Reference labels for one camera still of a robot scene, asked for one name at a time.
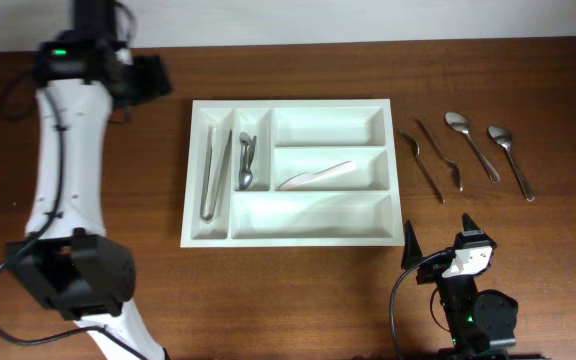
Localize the steel fork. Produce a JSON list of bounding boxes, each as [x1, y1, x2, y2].
[[416, 118, 464, 192], [398, 130, 445, 204]]

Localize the large steel spoon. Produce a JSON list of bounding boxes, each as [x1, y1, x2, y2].
[[444, 112, 501, 183], [488, 126, 535, 202]]

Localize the small steel teaspoon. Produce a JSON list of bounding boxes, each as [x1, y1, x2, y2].
[[239, 132, 253, 190], [245, 136, 257, 169]]

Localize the pink plastic knife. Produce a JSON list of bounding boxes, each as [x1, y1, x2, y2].
[[279, 161, 357, 191]]

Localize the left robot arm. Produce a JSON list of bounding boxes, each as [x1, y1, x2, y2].
[[2, 1, 171, 359]]

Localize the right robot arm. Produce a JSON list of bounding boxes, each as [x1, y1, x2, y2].
[[398, 214, 519, 359]]

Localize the white plastic cutlery tray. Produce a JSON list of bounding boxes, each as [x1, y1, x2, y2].
[[180, 99, 403, 248]]

